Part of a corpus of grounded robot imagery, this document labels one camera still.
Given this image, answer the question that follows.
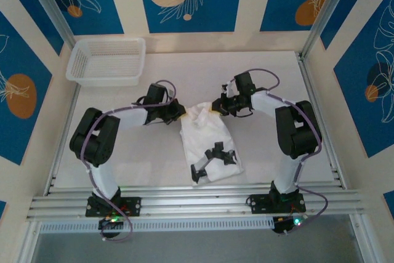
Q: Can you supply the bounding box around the controller board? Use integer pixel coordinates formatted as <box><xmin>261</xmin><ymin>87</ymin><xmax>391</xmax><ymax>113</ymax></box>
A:
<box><xmin>272</xmin><ymin>215</ymin><xmax>308</xmax><ymax>235</ymax></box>
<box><xmin>98</xmin><ymin>216</ymin><xmax>124</xmax><ymax>239</ymax></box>

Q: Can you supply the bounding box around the white plastic perforated basket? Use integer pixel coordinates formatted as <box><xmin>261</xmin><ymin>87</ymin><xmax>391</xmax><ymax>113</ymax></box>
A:
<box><xmin>65</xmin><ymin>37</ymin><xmax>147</xmax><ymax>87</ymax></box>

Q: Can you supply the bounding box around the right controller board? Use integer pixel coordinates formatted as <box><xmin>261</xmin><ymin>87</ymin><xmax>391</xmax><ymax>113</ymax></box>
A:
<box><xmin>272</xmin><ymin>215</ymin><xmax>308</xmax><ymax>235</ymax></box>

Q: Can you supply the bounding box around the white t-shirt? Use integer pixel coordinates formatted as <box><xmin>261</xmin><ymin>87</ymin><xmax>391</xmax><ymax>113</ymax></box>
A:
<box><xmin>179</xmin><ymin>101</ymin><xmax>246</xmax><ymax>187</ymax></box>

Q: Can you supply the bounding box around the left controller board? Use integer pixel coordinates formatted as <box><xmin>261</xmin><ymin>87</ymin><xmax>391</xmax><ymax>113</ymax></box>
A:
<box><xmin>98</xmin><ymin>216</ymin><xmax>124</xmax><ymax>239</ymax></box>

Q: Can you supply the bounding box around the slotted grey cable duct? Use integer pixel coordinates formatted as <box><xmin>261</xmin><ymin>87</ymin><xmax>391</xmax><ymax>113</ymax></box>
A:
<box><xmin>38</xmin><ymin>216</ymin><xmax>275</xmax><ymax>233</ymax></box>

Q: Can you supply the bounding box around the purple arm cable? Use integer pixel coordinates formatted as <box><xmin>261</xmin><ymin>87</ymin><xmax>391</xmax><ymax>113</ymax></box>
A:
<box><xmin>247</xmin><ymin>68</ymin><xmax>329</xmax><ymax>235</ymax></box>
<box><xmin>80</xmin><ymin>79</ymin><xmax>177</xmax><ymax>243</ymax></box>

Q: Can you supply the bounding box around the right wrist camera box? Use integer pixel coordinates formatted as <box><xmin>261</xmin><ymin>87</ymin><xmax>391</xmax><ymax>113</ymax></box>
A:
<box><xmin>221</xmin><ymin>80</ymin><xmax>237</xmax><ymax>98</ymax></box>

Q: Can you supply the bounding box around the aluminium side rail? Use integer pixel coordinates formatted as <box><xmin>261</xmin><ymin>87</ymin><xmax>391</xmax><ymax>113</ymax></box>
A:
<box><xmin>296</xmin><ymin>52</ymin><xmax>348</xmax><ymax>189</ymax></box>

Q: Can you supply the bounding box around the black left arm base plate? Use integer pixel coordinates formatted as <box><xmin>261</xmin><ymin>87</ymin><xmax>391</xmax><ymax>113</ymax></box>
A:
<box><xmin>85</xmin><ymin>196</ymin><xmax>142</xmax><ymax>217</ymax></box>

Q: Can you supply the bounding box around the aluminium front rail frame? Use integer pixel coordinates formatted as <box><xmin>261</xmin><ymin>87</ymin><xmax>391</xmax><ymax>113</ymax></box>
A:
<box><xmin>26</xmin><ymin>184</ymin><xmax>364</xmax><ymax>223</ymax></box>

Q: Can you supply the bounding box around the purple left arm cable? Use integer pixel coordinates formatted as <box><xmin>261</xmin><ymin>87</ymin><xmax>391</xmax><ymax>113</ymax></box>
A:
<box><xmin>80</xmin><ymin>79</ymin><xmax>177</xmax><ymax>243</ymax></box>

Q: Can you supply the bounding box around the aluminium corner post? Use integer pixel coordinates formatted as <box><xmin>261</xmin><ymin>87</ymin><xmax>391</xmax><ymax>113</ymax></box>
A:
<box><xmin>300</xmin><ymin>0</ymin><xmax>352</xmax><ymax>60</ymax></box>
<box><xmin>23</xmin><ymin>0</ymin><xmax>80</xmax><ymax>58</ymax></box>

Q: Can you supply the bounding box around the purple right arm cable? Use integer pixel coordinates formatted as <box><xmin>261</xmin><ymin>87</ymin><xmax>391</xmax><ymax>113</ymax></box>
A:
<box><xmin>247</xmin><ymin>68</ymin><xmax>329</xmax><ymax>235</ymax></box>

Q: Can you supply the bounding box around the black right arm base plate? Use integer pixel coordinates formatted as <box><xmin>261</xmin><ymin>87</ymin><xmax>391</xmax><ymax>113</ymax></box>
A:
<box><xmin>247</xmin><ymin>193</ymin><xmax>307</xmax><ymax>214</ymax></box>

